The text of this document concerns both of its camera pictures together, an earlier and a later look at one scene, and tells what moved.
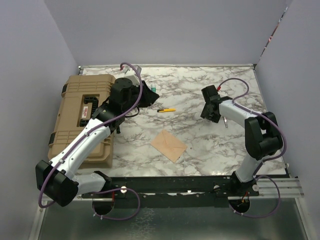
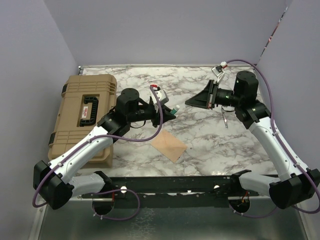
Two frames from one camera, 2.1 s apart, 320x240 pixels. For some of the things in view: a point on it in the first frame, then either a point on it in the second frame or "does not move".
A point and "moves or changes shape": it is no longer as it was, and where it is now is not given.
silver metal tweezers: x=225 y=121 does not move
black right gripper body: x=211 y=116 -> x=213 y=95
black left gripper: x=149 y=97 -> x=166 y=115
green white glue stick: x=153 y=88 moves or changes shape
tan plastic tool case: x=80 y=96 does not move
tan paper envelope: x=168 y=145 does not move
